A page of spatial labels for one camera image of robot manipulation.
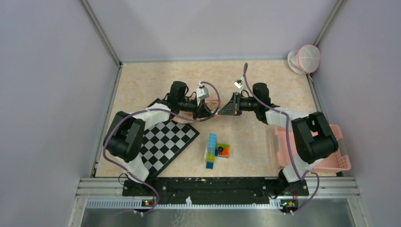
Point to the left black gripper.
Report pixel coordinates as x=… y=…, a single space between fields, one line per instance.
x=201 y=110

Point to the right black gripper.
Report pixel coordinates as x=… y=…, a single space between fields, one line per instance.
x=232 y=108

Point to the white pink mesh laundry bag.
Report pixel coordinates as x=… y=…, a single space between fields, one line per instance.
x=305 y=60

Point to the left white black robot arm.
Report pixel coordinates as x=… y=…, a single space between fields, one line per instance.
x=122 y=143

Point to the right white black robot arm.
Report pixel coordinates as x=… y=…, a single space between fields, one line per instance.
x=313 y=137

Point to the colourful toy block stack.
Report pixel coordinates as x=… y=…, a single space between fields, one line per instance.
x=214 y=150

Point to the black white checkerboard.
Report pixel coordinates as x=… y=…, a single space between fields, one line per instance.
x=163 y=139

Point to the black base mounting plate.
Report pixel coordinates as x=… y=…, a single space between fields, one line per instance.
x=213 y=191

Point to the pink plastic basket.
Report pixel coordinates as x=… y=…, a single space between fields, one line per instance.
x=336 y=162

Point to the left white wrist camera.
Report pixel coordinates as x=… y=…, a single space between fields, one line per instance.
x=201 y=92

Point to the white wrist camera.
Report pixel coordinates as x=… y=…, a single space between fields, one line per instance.
x=201 y=92
x=239 y=83

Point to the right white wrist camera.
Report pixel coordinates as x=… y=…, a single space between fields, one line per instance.
x=239 y=83

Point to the aluminium frame rail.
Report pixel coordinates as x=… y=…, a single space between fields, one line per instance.
x=107 y=193

